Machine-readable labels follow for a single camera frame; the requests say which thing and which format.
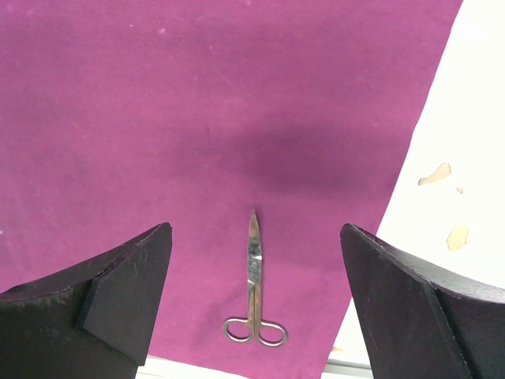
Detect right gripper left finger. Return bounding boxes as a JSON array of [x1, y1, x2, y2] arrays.
[[1, 223, 172, 379]]

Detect purple cloth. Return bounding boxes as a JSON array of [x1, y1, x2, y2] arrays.
[[1, 1, 461, 378]]

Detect steel scissors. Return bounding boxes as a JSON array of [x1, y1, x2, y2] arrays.
[[223, 209, 288, 347]]

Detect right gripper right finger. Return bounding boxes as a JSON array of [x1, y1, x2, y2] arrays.
[[340, 223, 504, 378]]

